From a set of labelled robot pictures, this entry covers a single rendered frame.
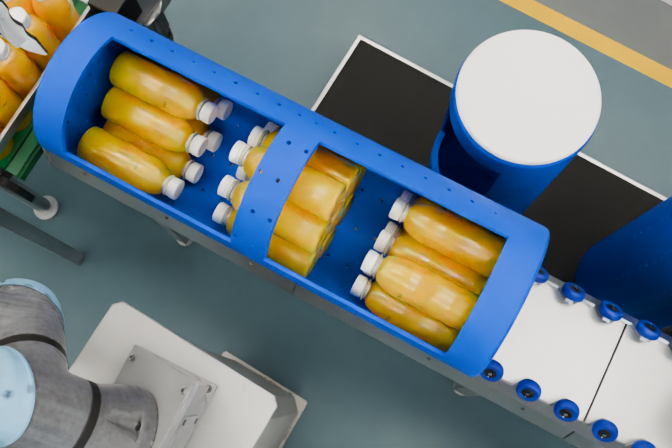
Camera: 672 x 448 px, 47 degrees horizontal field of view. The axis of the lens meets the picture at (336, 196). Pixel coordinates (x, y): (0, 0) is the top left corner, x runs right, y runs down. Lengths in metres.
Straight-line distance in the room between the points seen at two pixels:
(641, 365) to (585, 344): 0.11
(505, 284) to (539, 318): 0.33
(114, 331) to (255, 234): 0.28
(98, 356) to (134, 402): 0.20
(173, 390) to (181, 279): 1.37
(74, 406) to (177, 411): 0.14
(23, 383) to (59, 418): 0.07
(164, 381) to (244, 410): 0.16
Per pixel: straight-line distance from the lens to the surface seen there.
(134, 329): 1.32
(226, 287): 2.47
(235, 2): 2.79
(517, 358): 1.52
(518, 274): 1.22
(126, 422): 1.14
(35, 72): 1.68
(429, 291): 1.29
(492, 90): 1.52
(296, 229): 1.30
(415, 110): 2.44
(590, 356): 1.56
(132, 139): 1.51
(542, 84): 1.54
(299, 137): 1.26
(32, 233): 2.22
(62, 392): 1.09
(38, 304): 1.20
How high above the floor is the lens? 2.41
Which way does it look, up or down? 75 degrees down
